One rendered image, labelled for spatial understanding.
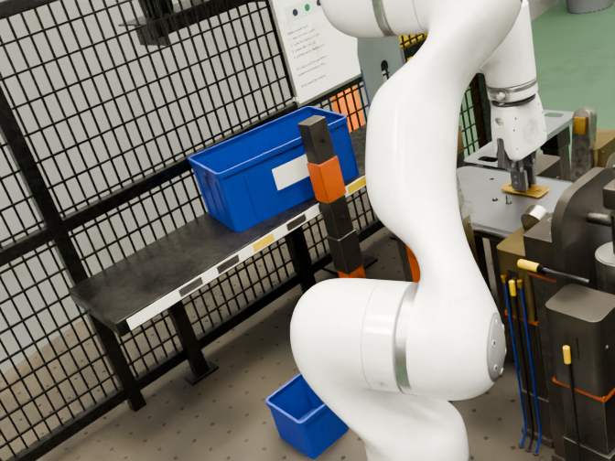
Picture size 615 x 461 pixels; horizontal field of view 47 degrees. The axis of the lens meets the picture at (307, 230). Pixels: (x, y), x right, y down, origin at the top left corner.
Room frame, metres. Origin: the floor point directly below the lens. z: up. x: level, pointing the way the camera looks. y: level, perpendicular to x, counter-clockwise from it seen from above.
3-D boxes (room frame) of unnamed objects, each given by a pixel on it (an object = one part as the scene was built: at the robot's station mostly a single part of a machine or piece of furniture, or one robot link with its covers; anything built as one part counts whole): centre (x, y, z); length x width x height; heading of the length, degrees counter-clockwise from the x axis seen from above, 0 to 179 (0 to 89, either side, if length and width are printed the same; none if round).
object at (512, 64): (1.17, -0.40, 1.28); 0.09 x 0.08 x 0.13; 60
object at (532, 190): (1.16, -0.41, 1.01); 0.08 x 0.04 x 0.01; 33
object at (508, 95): (1.16, -0.41, 1.20); 0.09 x 0.08 x 0.03; 123
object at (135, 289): (1.39, 0.04, 1.01); 0.90 x 0.22 x 0.03; 123
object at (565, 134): (1.48, -0.60, 0.84); 0.05 x 0.05 x 0.29; 33
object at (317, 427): (1.03, 0.09, 0.74); 0.11 x 0.10 x 0.09; 33
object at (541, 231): (0.82, -0.32, 0.91); 0.07 x 0.05 x 0.42; 123
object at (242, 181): (1.40, 0.03, 1.09); 0.30 x 0.17 x 0.13; 114
